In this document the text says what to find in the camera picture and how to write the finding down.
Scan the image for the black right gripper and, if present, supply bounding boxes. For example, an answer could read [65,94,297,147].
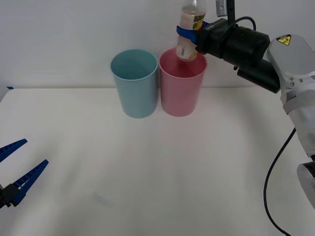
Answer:
[175,18,236,60]

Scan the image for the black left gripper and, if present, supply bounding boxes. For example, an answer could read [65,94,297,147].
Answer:
[0,139,49,210]

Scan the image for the clear bottle with red cap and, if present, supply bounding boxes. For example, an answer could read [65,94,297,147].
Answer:
[175,0,207,62]

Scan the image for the pale blue plastic bin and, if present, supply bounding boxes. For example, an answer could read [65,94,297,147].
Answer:
[110,49,158,119]

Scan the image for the pink plastic bin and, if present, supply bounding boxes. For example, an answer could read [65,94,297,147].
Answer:
[158,48,207,117]

